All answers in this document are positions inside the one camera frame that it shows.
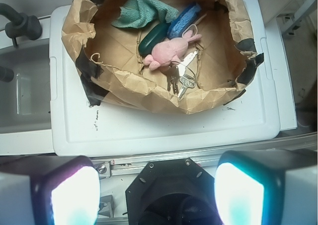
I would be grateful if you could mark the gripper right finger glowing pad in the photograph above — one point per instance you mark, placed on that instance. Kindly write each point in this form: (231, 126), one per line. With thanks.
(267, 187)

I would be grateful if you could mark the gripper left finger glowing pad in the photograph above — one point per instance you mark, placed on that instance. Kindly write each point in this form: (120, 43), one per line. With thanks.
(48, 190)

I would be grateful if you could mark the teal blue cloth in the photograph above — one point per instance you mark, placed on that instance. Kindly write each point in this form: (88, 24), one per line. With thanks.
(138, 13)

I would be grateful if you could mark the white sink basin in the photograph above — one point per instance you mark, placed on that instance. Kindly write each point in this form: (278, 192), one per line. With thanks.
(25, 101)

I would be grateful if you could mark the brown paper bag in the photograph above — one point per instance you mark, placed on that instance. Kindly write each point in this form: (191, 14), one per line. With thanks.
(112, 70)

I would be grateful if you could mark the pink plush toy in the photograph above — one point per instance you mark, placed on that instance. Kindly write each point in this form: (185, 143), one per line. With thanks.
(170, 51)

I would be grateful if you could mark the black faucet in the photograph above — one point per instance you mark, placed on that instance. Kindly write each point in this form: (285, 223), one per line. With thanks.
(20, 24)

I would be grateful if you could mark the blue sponge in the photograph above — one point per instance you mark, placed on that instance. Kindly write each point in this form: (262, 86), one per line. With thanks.
(183, 21)

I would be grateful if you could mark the dark green oval case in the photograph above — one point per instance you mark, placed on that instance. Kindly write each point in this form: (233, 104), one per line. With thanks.
(155, 36)

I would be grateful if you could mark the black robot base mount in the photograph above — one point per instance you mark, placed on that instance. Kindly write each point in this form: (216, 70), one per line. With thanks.
(172, 192)

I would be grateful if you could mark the aluminium extrusion rail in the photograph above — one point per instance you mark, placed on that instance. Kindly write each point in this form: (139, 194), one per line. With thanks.
(133, 164)

